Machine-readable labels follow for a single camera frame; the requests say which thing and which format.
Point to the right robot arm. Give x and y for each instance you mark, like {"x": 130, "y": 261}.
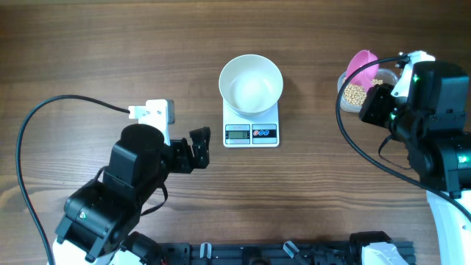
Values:
{"x": 430, "y": 122}

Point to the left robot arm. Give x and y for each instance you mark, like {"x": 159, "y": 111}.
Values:
{"x": 99, "y": 215}

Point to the clear plastic container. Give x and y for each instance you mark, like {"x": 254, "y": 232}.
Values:
{"x": 382, "y": 76}

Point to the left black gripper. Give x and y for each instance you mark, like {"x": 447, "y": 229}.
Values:
{"x": 185, "y": 160}

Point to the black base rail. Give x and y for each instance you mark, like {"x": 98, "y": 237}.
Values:
{"x": 372, "y": 247}

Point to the soybeans in container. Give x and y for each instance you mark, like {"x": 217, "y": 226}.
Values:
{"x": 355, "y": 94}

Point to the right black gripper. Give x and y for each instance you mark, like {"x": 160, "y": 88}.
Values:
{"x": 377, "y": 96}

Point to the white bowl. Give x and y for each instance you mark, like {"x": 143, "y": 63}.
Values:
{"x": 250, "y": 84}

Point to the white digital kitchen scale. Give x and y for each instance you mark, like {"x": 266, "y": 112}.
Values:
{"x": 260, "y": 131}

